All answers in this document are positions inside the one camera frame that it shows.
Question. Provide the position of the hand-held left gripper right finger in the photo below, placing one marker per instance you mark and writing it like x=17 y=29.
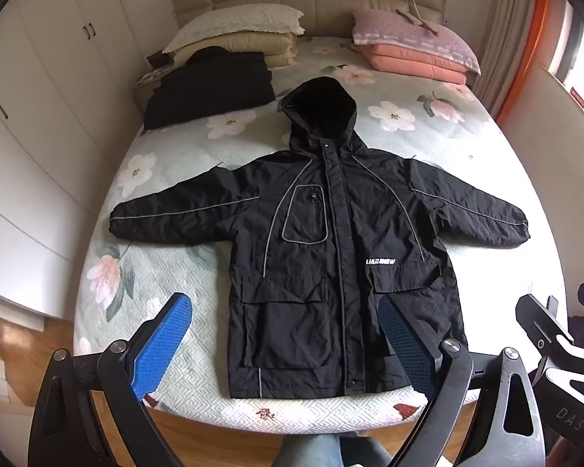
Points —
x=409 y=345

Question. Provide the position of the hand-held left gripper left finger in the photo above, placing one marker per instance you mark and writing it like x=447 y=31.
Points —
x=163 y=345

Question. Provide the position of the black hooded jacket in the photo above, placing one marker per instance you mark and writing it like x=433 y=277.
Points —
x=331 y=253

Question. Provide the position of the person's jeans leg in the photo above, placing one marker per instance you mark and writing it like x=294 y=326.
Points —
x=321 y=452

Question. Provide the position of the window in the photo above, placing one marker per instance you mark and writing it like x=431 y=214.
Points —
x=581 y=58

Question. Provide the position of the orange curtain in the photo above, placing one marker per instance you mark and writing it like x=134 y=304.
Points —
x=520 y=58

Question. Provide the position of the folded black garment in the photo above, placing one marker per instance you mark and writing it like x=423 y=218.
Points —
x=209 y=87

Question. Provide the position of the white wardrobe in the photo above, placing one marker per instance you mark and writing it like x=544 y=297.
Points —
x=39 y=107

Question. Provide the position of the pink folded blanket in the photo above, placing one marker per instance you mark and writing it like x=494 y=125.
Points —
x=409 y=65

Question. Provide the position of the cluttered nightstand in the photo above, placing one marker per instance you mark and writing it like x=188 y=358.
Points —
x=153 y=65

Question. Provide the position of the pink patterned pillow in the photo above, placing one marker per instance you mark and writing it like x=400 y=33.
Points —
x=409 y=34

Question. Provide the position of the beige folded blanket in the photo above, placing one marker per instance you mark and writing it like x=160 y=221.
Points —
x=272 y=48

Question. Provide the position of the white floral pillow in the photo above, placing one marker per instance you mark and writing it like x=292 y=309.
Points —
x=238 y=19

